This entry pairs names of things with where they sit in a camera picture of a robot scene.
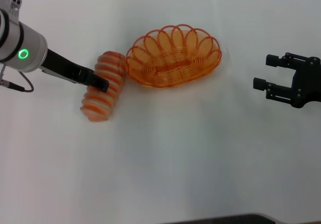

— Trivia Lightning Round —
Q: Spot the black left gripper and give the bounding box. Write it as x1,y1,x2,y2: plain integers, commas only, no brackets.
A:
41,48,110,93

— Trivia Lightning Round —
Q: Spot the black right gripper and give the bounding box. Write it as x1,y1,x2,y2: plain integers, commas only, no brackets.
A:
252,51,321,109

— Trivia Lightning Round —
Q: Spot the orange striped bread loaf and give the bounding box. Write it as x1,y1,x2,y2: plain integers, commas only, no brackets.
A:
79,50,126,123

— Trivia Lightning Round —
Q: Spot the orange woven plastic basket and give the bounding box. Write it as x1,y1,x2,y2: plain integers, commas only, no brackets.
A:
124,23,223,89

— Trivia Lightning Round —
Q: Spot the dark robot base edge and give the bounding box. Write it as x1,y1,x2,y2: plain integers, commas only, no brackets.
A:
160,212,285,224

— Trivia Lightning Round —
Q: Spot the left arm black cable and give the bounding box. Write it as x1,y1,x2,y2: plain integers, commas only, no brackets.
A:
0,62,35,93

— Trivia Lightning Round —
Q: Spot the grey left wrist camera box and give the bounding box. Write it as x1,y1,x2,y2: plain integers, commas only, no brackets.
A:
0,0,23,24

